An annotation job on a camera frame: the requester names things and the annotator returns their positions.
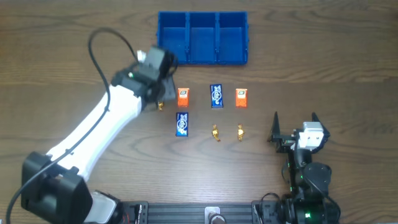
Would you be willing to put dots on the mounting rail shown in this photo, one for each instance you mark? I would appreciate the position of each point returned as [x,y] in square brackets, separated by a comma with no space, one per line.
[180,213]

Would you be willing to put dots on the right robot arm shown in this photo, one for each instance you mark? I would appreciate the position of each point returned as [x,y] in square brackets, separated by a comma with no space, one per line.
[314,177]

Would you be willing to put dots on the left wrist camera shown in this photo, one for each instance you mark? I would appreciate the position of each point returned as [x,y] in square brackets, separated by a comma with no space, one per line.
[141,56]

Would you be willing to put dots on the gold candy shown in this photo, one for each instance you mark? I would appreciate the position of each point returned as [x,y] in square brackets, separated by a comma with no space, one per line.
[160,106]
[240,132]
[215,132]

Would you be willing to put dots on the orange candy box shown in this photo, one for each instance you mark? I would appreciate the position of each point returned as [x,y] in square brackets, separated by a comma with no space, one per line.
[241,99]
[183,98]

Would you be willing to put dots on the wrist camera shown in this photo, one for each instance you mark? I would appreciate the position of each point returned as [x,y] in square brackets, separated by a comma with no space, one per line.
[141,56]
[311,135]

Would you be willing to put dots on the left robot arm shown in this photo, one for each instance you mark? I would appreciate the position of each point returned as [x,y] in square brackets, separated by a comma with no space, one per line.
[115,109]

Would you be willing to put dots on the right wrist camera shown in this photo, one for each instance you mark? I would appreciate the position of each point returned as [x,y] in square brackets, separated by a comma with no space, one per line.
[311,135]

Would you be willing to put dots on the blue candy pack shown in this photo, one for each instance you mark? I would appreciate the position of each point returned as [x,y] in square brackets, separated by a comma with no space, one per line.
[182,124]
[216,96]

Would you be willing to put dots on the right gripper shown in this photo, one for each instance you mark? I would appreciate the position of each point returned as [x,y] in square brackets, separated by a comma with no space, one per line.
[284,143]

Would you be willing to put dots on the blue tray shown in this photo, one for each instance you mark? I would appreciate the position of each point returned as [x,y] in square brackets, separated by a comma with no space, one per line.
[202,43]

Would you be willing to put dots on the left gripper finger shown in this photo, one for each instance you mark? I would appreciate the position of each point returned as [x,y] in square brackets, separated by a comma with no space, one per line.
[169,90]

